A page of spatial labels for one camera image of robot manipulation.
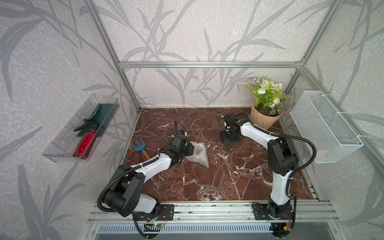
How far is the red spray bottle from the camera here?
0.56 m

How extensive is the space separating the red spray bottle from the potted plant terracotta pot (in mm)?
870

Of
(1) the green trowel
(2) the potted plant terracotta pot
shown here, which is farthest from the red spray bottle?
(2) the potted plant terracotta pot

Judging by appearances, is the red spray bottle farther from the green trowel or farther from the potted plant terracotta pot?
the potted plant terracotta pot

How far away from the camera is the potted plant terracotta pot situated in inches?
35.0
